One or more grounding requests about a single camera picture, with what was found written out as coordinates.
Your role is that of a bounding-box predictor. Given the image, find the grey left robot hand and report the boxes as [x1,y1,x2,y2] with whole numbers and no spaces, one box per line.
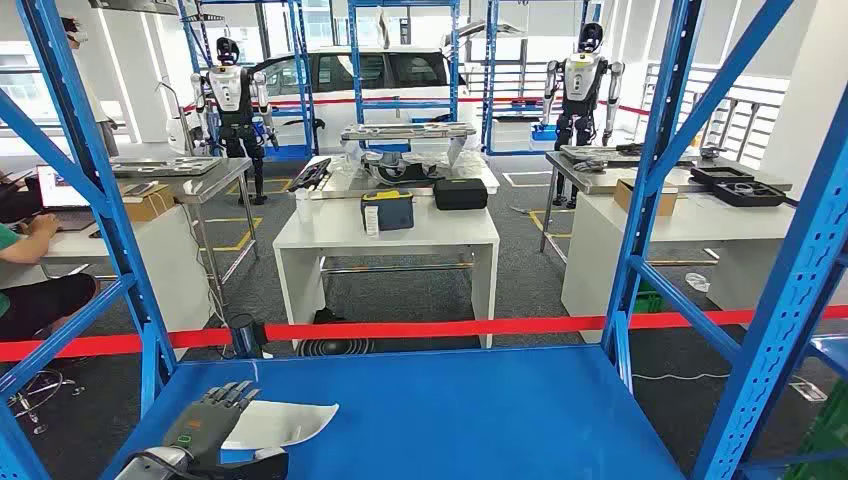
[162,380,263,468]

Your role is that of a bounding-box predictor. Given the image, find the white plastic shell part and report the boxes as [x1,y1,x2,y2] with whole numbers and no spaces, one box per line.
[221,400,340,452]

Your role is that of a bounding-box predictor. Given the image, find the blue metal shelf rack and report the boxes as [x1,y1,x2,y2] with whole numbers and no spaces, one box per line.
[177,0,319,160]
[0,0,848,480]
[481,0,598,157]
[347,0,462,154]

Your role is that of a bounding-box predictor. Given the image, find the steel workbench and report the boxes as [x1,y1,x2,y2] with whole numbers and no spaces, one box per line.
[109,156,261,299]
[544,148,793,253]
[307,155,501,200]

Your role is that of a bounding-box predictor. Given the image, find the black plastic-wrapped car part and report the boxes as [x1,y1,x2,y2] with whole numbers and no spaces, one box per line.
[362,152,458,187]

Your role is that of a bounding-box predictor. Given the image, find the black round floor device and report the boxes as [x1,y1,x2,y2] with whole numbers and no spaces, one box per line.
[294,307,376,359]

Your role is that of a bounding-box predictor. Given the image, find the white desk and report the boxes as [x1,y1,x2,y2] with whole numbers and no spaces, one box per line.
[0,205,213,333]
[561,192,848,342]

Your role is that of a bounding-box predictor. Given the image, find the chrome chair base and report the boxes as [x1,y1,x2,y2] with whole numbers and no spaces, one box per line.
[6,367,87,435]

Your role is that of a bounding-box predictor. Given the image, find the person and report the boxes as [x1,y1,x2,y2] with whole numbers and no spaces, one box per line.
[60,16,121,158]
[0,211,101,342]

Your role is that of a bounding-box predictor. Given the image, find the cardboard box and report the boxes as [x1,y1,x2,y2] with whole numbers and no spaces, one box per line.
[122,185,177,223]
[613,178,680,217]

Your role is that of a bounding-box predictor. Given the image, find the long grey metal panel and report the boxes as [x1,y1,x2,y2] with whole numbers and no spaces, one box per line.
[109,156,223,178]
[341,121,478,142]

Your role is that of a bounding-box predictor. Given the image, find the black moulded tray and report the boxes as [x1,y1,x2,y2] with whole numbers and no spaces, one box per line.
[690,165,755,187]
[286,157,333,194]
[712,180,788,209]

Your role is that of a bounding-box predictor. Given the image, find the open laptop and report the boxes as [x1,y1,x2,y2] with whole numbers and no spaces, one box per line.
[36,164,97,232]

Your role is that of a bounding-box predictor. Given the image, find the blue and yellow tool bag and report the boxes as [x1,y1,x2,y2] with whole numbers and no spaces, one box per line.
[360,189,416,233]

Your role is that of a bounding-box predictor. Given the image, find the white table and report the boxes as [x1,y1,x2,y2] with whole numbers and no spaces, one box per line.
[272,193,501,349]

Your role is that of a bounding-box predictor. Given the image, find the white car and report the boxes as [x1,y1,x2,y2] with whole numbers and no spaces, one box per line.
[165,46,478,157]

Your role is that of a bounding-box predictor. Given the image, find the black and white humanoid robot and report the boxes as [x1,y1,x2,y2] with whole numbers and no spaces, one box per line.
[541,22,626,208]
[190,36,280,205]

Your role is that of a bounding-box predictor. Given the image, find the black carrying case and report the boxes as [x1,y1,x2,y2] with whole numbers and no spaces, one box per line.
[433,178,490,212]

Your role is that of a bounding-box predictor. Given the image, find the green plastic crate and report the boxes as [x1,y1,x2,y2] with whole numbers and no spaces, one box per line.
[632,281,666,315]
[784,380,848,480]

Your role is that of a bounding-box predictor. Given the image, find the white power strip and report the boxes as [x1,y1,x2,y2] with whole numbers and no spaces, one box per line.
[788,380,828,403]

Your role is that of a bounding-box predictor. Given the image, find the grey metal railing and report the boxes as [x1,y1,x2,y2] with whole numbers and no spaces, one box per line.
[635,62,790,167]

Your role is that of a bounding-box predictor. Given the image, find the black barrier post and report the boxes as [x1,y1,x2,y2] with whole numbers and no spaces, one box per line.
[228,313,270,360]

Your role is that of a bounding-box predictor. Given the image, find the white floor cable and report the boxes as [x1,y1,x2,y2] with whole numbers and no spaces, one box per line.
[632,370,730,383]

